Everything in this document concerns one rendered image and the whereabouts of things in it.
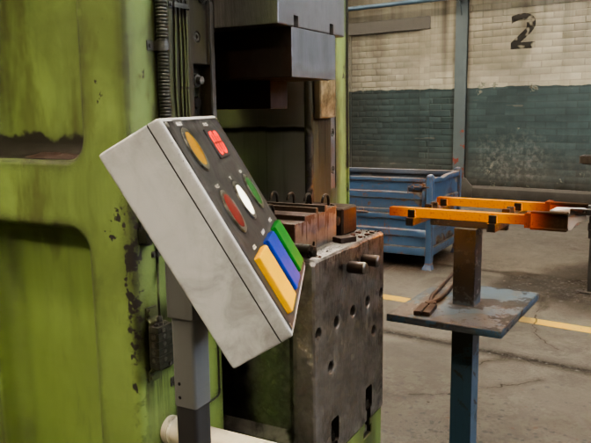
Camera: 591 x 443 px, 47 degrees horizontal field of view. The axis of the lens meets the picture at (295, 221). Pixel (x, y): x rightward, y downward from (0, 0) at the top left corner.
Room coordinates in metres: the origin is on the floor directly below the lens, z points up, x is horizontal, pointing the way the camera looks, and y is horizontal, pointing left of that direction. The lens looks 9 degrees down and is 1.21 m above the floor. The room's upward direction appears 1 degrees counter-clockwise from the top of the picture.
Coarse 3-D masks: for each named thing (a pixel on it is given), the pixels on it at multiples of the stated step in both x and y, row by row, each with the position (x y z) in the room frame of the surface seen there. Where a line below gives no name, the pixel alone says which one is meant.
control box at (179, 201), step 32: (160, 128) 0.73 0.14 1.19; (192, 128) 0.85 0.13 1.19; (128, 160) 0.73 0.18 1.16; (160, 160) 0.73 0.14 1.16; (192, 160) 0.76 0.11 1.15; (224, 160) 0.93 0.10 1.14; (128, 192) 0.73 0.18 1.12; (160, 192) 0.73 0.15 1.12; (192, 192) 0.73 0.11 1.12; (224, 192) 0.80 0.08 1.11; (160, 224) 0.73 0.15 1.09; (192, 224) 0.73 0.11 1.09; (224, 224) 0.73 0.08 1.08; (256, 224) 0.88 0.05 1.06; (192, 256) 0.73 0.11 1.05; (224, 256) 0.73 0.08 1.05; (192, 288) 0.73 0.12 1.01; (224, 288) 0.73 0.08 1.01; (256, 288) 0.73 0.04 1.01; (224, 320) 0.73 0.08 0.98; (256, 320) 0.73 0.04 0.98; (288, 320) 0.74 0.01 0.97; (224, 352) 0.73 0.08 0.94; (256, 352) 0.73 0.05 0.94
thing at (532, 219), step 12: (420, 216) 1.74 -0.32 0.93; (432, 216) 1.72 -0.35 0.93; (444, 216) 1.71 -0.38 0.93; (456, 216) 1.69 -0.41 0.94; (468, 216) 1.68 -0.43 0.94; (480, 216) 1.66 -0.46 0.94; (504, 216) 1.63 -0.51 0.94; (516, 216) 1.61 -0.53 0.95; (528, 216) 1.59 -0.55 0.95; (540, 216) 1.59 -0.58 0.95; (552, 216) 1.58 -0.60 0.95; (564, 216) 1.57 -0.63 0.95; (528, 228) 1.59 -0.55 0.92; (540, 228) 1.59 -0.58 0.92; (552, 228) 1.58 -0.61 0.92; (564, 228) 1.57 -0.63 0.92
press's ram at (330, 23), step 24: (216, 0) 1.37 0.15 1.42; (240, 0) 1.34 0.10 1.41; (264, 0) 1.32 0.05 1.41; (288, 0) 1.34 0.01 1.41; (312, 0) 1.43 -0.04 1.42; (336, 0) 1.53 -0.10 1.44; (216, 24) 1.37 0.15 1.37; (240, 24) 1.34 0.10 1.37; (264, 24) 1.32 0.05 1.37; (288, 24) 1.34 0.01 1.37; (312, 24) 1.43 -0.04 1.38; (336, 24) 1.53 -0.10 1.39
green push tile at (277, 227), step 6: (276, 222) 1.00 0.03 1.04; (276, 228) 0.96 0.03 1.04; (282, 228) 1.01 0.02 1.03; (276, 234) 0.96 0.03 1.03; (282, 234) 0.98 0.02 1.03; (282, 240) 0.96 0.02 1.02; (288, 240) 1.00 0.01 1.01; (288, 246) 0.97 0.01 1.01; (294, 246) 1.01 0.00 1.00; (288, 252) 0.96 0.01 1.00; (294, 252) 0.98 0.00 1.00; (294, 258) 0.96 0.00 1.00; (300, 258) 1.00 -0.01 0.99; (294, 264) 0.96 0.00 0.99; (300, 264) 0.97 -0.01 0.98; (300, 270) 0.96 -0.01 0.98
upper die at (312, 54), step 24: (216, 48) 1.43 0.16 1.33; (240, 48) 1.40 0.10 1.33; (264, 48) 1.38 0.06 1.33; (288, 48) 1.35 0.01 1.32; (312, 48) 1.43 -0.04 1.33; (216, 72) 1.43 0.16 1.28; (240, 72) 1.40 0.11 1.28; (264, 72) 1.38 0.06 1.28; (288, 72) 1.35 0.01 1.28; (312, 72) 1.42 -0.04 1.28
